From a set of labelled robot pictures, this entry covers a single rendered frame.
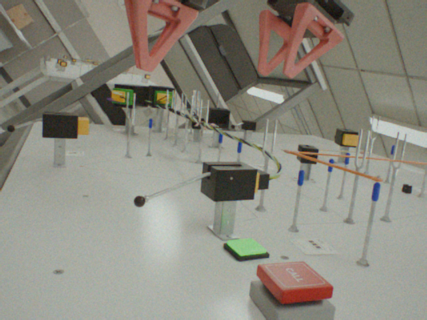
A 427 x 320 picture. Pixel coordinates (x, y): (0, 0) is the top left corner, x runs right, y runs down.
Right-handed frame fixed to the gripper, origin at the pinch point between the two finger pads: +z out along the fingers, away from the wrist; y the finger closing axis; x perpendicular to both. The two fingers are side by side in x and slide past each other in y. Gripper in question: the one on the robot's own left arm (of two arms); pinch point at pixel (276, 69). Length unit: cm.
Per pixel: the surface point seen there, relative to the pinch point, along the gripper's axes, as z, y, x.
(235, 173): 13.8, -1.8, -0.7
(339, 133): -8, 37, -49
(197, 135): 9, 66, -27
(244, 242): 20.4, -5.0, -4.1
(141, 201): 21.6, -0.2, 7.8
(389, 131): -95, 235, -290
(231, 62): -24, 101, -42
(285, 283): 20.1, -18.4, 0.8
